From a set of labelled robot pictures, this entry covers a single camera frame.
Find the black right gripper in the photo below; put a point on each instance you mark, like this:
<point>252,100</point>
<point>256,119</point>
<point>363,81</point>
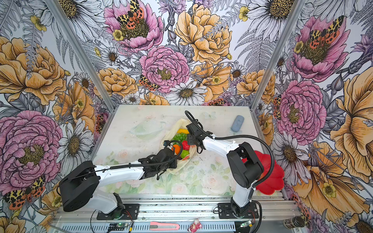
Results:
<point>190,141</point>

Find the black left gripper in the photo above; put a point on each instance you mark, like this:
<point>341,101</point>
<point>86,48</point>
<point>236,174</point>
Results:
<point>174,162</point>

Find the yellowish plastic bag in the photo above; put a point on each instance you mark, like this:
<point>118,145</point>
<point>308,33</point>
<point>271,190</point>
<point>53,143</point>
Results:
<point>180,124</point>

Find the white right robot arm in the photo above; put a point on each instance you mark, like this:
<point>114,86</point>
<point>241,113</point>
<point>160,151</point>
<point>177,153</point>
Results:
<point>245,165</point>

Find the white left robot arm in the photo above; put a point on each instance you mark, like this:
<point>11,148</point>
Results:
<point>81,188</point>

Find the green fake grapes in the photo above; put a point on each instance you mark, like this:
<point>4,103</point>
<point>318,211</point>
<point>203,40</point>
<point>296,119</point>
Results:
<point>180,137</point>

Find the orange fake tangerine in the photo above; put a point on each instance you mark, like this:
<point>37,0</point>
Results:
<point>176,149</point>

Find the red fake cabbage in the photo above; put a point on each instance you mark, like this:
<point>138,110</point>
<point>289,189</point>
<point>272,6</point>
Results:
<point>186,146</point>

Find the yellow fake banana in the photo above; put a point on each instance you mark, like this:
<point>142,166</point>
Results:
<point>183,131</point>

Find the grey fabric glasses case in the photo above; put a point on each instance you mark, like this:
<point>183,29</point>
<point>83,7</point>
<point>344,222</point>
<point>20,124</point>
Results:
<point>237,124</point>

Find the pink utility knife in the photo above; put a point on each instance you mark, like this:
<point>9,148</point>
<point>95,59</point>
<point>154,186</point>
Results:
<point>163,226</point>

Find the small pink figurine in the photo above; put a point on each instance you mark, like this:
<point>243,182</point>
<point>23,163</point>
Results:
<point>195,226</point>

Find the green circuit board left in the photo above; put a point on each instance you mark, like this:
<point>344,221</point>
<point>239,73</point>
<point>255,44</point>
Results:
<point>117,226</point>

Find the green circuit board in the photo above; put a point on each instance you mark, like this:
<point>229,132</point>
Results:
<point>117,226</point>
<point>247,224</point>

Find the green circuit board right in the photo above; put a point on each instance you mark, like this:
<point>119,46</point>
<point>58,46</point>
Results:
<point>247,224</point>

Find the aluminium rail frame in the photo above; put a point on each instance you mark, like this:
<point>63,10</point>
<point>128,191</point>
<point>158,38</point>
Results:
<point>182,210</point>

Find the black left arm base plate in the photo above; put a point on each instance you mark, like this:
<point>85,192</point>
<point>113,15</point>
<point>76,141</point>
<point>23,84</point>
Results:
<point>122,212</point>

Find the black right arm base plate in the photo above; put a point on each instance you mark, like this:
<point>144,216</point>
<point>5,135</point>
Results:
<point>233,211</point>

